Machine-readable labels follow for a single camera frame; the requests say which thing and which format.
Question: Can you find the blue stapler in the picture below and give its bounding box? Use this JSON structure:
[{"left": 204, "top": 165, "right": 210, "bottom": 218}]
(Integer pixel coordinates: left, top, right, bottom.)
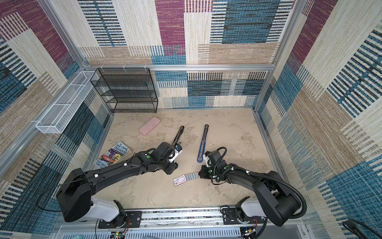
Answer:
[{"left": 197, "top": 124, "right": 209, "bottom": 163}]

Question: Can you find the red white staple box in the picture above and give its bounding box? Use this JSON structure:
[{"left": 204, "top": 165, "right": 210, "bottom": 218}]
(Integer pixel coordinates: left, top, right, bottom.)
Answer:
[{"left": 173, "top": 175, "right": 187, "bottom": 186}]

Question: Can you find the black stapler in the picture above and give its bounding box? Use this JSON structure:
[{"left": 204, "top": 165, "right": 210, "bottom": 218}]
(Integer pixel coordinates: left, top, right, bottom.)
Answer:
[{"left": 172, "top": 125, "right": 185, "bottom": 147}]

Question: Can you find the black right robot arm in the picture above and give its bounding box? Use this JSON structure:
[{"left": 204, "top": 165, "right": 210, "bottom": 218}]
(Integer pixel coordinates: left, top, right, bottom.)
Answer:
[{"left": 198, "top": 164, "right": 307, "bottom": 227}]

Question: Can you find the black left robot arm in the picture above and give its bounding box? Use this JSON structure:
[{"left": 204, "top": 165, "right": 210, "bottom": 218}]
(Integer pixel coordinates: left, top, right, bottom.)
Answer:
[{"left": 56, "top": 149, "right": 182, "bottom": 223}]

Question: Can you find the pink pencil case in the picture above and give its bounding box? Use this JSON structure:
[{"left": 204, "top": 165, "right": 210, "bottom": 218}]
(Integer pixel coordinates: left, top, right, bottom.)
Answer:
[{"left": 138, "top": 117, "right": 161, "bottom": 136}]

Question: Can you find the colourful paperback book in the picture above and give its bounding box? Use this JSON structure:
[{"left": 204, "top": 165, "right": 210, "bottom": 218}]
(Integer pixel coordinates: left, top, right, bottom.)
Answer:
[{"left": 94, "top": 141, "right": 132, "bottom": 169}]

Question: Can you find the black mesh shelf rack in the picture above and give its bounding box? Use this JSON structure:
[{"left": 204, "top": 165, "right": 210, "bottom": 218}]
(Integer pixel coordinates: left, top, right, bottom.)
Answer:
[{"left": 90, "top": 68, "right": 158, "bottom": 113}]

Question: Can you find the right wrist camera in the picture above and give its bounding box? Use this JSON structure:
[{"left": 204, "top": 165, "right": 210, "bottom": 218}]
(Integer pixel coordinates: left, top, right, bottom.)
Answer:
[{"left": 203, "top": 150, "right": 221, "bottom": 167}]

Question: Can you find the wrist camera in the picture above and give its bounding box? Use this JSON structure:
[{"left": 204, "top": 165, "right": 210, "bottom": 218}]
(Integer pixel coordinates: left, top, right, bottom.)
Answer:
[
  {"left": 157, "top": 142, "right": 183, "bottom": 163},
  {"left": 203, "top": 150, "right": 221, "bottom": 167}
]

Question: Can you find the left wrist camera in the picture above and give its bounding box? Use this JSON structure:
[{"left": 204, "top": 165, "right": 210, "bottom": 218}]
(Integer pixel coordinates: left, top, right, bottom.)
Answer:
[{"left": 157, "top": 142, "right": 183, "bottom": 163}]

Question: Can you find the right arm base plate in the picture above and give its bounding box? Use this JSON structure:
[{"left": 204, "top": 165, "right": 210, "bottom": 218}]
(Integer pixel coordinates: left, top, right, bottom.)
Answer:
[{"left": 219, "top": 205, "right": 265, "bottom": 225}]

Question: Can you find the aluminium front rail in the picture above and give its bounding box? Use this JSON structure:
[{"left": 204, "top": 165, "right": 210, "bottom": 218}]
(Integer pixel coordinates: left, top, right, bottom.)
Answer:
[{"left": 50, "top": 206, "right": 314, "bottom": 239}]

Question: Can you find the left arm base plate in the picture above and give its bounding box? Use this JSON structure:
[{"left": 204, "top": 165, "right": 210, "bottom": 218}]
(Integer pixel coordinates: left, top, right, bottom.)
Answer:
[{"left": 97, "top": 211, "right": 142, "bottom": 229}]

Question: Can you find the black corrugated cable conduit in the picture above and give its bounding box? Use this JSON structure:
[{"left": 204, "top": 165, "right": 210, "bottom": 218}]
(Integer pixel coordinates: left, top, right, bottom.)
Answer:
[{"left": 210, "top": 146, "right": 307, "bottom": 239}]

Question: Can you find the white wire mesh basket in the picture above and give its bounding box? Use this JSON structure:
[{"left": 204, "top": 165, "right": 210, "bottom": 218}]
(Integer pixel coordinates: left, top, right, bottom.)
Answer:
[{"left": 36, "top": 71, "right": 95, "bottom": 134}]

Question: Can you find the black cable bottom right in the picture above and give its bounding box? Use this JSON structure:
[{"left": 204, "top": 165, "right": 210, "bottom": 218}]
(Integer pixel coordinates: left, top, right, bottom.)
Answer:
[{"left": 342, "top": 218, "right": 382, "bottom": 239}]

